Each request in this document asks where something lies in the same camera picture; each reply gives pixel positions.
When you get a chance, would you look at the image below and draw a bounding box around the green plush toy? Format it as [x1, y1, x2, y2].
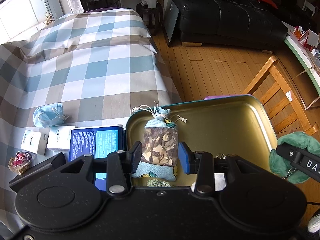
[269, 132, 319, 184]

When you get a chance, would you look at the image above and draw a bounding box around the wooden chair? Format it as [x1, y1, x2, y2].
[242, 56, 319, 136]

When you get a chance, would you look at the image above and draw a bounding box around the blue Tempo tissue pack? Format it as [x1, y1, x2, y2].
[68, 126, 125, 192]

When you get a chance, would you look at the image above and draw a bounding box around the white tissue pack right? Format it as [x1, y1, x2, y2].
[47, 126, 75, 152]

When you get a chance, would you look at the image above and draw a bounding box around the gold metal tin tray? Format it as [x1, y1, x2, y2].
[125, 94, 279, 188]

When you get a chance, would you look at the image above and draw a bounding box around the floral beige sachet pouch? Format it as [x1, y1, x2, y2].
[8, 151, 35, 175]

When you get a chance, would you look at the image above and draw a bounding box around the green fuzzy round pad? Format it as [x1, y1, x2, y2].
[146, 178, 172, 187]

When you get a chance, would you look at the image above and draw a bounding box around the green glass coffee table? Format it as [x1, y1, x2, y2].
[282, 21, 319, 110]

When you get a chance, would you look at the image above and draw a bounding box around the white tissue pack left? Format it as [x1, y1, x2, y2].
[21, 130, 48, 155]

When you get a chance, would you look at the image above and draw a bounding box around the dark round plant stand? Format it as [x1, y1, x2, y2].
[136, 2, 163, 35]

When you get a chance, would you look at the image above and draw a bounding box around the white tissue pack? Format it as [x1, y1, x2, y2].
[47, 126, 75, 152]
[21, 130, 48, 155]

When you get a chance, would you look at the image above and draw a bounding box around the red white house box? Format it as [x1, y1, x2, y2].
[299, 30, 319, 51]

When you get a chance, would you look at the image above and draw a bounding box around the dark framed panel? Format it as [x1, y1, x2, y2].
[163, 0, 180, 47]

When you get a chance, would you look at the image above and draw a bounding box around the purple mat under tin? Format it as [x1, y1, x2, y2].
[204, 95, 235, 100]

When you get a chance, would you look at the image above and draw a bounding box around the herb sachet blue cloth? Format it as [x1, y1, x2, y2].
[132, 105, 188, 181]

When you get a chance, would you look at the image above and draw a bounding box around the light blue face mask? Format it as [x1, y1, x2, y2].
[33, 102, 69, 128]

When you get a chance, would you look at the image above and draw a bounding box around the black leather sofa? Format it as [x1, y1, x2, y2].
[170, 0, 288, 48]

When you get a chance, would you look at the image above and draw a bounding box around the checkered sofa cover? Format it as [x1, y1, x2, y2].
[1, 8, 181, 233]

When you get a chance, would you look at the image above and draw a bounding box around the black rectangular box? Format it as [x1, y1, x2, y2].
[9, 152, 66, 193]

